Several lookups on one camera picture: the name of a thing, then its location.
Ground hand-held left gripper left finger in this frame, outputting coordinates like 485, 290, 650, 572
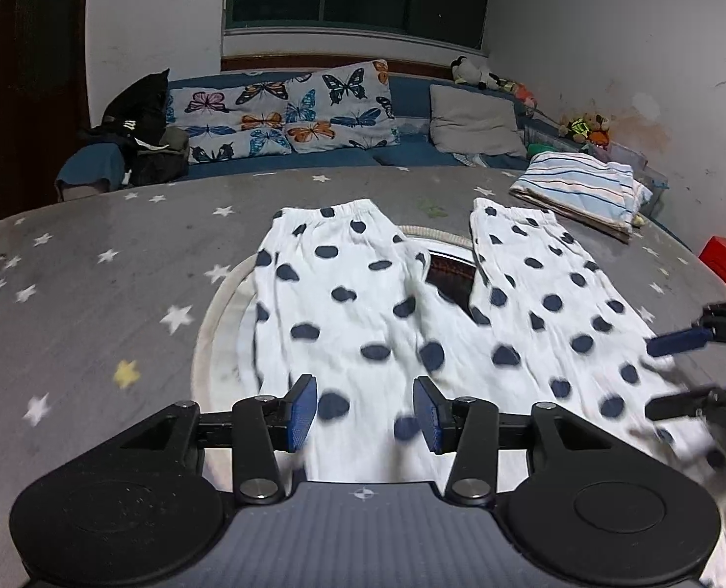
118, 373, 318, 506

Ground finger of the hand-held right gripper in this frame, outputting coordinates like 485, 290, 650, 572
645, 366, 726, 423
646, 299, 726, 358

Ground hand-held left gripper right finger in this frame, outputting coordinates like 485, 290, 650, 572
413, 375, 609, 506

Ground white dark-dotted pants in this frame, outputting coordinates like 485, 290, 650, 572
253, 197, 726, 588

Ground striped folded clothes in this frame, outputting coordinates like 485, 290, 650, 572
510, 152, 653, 241

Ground black clothes pile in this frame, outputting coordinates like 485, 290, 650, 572
79, 69, 191, 188

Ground clear plastic storage box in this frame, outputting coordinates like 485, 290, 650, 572
589, 141, 670, 209

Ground grey star-print tablecloth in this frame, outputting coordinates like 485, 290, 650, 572
0, 165, 726, 588

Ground orange green plush toy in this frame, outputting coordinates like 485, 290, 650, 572
557, 111, 612, 147

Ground butterfly print pillow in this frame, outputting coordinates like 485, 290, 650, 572
165, 60, 401, 164

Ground grey pillow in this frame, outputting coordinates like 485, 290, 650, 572
429, 84, 528, 158

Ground blue sofa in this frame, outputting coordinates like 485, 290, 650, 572
56, 70, 670, 197

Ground black and white plush toy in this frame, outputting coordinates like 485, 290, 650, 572
450, 56, 511, 90

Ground dark brown door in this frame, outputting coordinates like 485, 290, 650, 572
0, 0, 91, 221

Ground brown wooden rail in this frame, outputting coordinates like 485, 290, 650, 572
221, 55, 462, 80

